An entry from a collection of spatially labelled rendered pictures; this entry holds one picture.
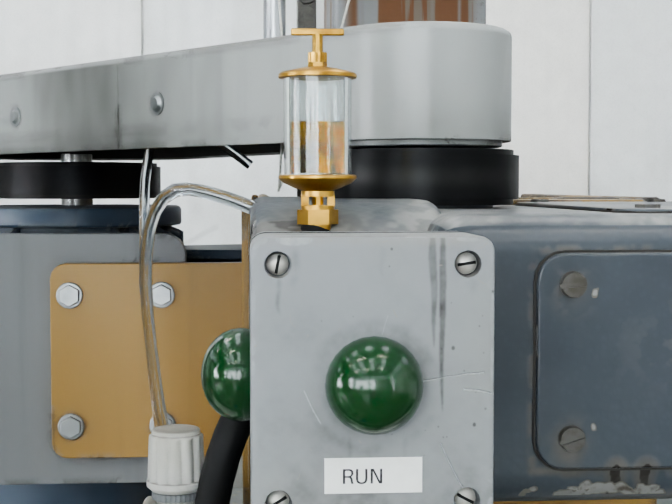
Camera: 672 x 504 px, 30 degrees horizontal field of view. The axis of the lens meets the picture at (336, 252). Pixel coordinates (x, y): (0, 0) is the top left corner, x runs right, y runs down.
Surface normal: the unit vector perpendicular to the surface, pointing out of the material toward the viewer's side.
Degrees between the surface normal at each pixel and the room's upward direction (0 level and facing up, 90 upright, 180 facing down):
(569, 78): 90
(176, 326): 90
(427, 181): 90
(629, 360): 90
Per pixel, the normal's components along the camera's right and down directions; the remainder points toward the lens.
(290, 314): 0.07, 0.05
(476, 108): 0.51, 0.04
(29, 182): -0.32, 0.05
